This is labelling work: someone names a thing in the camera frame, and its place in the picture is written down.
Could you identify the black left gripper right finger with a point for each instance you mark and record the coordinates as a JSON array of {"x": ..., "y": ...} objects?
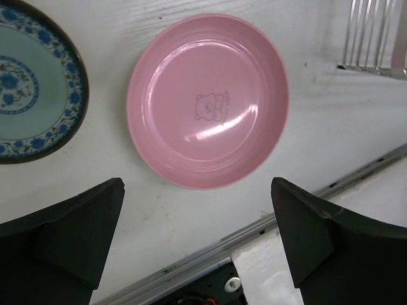
[{"x": 337, "y": 256}]

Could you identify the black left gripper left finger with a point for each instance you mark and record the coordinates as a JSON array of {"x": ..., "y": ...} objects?
[{"x": 57, "y": 255}]

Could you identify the black blue patterned plate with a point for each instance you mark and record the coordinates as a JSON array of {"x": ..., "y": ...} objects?
[{"x": 44, "y": 85}]

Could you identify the pink plate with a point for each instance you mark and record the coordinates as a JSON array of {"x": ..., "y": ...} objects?
[{"x": 207, "y": 101}]

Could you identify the metal wire dish rack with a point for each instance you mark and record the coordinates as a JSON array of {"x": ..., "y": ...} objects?
[{"x": 375, "y": 41}]

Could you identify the aluminium front rail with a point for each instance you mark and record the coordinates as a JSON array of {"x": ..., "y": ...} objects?
[{"x": 197, "y": 265}]

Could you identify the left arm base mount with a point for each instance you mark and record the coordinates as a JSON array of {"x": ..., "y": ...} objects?
[{"x": 218, "y": 287}]

